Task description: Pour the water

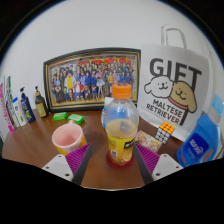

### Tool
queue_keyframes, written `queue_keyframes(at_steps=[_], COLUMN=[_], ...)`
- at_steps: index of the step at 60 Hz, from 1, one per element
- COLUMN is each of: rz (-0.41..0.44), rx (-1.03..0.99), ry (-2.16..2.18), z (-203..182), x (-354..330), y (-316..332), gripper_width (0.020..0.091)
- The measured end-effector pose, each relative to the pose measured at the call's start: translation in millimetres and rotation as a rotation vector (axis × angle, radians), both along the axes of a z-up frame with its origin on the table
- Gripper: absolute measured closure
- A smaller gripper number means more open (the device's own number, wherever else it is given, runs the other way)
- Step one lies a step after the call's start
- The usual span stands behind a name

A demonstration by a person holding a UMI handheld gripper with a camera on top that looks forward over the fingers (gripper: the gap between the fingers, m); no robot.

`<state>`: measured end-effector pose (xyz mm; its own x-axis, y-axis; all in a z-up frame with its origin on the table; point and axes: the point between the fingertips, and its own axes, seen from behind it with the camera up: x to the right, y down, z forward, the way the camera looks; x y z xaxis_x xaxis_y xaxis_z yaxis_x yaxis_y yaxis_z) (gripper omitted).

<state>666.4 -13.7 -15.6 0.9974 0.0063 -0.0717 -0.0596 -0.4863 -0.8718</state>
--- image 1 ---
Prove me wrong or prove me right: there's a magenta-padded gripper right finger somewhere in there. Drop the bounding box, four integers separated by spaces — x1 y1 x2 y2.
132 143 184 186

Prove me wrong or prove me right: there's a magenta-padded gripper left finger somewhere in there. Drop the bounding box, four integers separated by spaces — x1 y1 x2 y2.
41 143 93 186

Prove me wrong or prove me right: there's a floral patterned small box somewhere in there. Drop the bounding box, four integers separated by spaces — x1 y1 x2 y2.
134 129 163 154

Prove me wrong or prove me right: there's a pink and yellow mug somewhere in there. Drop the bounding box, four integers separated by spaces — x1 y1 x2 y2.
51 120 88 156

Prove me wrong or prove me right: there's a colourful puzzle cube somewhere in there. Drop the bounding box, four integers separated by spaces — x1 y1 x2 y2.
154 121 176 145

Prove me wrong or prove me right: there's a flat round red coaster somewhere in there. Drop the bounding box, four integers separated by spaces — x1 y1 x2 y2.
105 151 136 169

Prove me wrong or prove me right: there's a green soap packet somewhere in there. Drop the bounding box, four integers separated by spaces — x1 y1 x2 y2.
67 113 86 125
52 111 69 122

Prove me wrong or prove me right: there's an orange-capped juice bottle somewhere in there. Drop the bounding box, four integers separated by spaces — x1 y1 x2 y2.
101 82 140 166

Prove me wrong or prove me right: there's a blue detergent bottle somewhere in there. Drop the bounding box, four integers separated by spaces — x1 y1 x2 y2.
176 94 224 168

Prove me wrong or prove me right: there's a dark amber pump bottle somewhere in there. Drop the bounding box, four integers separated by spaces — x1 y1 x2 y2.
34 85 50 119

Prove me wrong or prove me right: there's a dark blue pump bottle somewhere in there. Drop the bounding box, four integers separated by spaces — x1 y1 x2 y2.
19 86 37 124

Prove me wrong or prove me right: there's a white tube bottle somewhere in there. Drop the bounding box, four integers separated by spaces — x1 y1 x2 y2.
12 96 29 128

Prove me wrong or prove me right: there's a white paper gift bag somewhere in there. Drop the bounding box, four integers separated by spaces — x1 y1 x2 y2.
136 23 210 142

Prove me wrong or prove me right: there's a pink toothpaste box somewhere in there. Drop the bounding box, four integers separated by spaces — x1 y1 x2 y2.
0 82 16 135

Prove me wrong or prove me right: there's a framed group picture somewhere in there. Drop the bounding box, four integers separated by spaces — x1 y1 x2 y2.
43 47 142 113

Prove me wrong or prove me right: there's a white and green box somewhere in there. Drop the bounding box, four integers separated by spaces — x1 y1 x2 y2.
3 75 20 130

